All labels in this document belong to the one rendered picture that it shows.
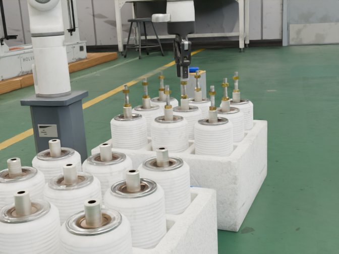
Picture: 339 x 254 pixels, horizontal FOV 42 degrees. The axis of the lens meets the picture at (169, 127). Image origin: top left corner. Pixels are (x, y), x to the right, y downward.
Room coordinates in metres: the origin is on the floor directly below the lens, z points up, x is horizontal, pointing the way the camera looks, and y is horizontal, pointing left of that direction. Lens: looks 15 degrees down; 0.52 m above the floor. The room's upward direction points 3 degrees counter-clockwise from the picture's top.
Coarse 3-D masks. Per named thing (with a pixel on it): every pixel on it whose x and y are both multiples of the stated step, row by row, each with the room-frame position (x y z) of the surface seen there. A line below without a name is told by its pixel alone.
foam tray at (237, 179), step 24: (264, 120) 1.30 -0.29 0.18; (192, 144) 1.12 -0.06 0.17; (240, 144) 1.07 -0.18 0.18; (264, 144) 1.26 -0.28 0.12; (192, 168) 0.99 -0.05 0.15; (216, 168) 0.97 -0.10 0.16; (240, 168) 0.98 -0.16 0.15; (264, 168) 1.26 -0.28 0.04; (216, 192) 0.97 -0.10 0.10; (240, 192) 0.98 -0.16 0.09; (240, 216) 0.97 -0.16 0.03
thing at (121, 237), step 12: (60, 228) 0.54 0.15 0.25; (120, 228) 0.52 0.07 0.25; (60, 240) 0.52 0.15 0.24; (72, 240) 0.50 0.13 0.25; (84, 240) 0.50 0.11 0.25; (96, 240) 0.50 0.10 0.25; (108, 240) 0.50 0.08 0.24; (120, 240) 0.51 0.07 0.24; (72, 252) 0.50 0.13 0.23; (84, 252) 0.49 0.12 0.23; (96, 252) 0.49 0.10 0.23; (108, 252) 0.50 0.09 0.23; (120, 252) 0.51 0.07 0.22; (132, 252) 0.54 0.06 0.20
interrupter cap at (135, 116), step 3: (120, 114) 1.17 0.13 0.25; (123, 114) 1.17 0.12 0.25; (132, 114) 1.16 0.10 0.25; (135, 114) 1.16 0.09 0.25; (138, 114) 1.16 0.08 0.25; (114, 117) 1.13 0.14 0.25; (117, 117) 1.14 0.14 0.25; (120, 117) 1.14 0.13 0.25; (123, 117) 1.14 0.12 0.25; (132, 117) 1.14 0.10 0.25; (135, 117) 1.12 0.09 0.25; (138, 117) 1.12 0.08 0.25; (141, 117) 1.13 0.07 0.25; (117, 120) 1.11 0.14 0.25; (120, 120) 1.11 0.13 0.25; (123, 120) 1.10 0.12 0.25; (126, 120) 1.10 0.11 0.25; (129, 120) 1.10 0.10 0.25; (132, 120) 1.11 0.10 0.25
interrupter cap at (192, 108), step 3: (189, 105) 1.24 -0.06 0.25; (192, 105) 1.23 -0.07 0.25; (174, 108) 1.21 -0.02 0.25; (177, 108) 1.21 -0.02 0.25; (180, 108) 1.22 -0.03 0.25; (189, 108) 1.21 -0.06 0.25; (192, 108) 1.20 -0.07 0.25; (195, 108) 1.20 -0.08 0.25; (198, 108) 1.20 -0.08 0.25; (174, 111) 1.18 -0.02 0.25; (177, 111) 1.17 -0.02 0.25; (180, 111) 1.17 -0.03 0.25; (183, 111) 1.17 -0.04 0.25; (186, 111) 1.17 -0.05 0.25; (189, 111) 1.17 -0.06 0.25; (192, 111) 1.17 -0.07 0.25
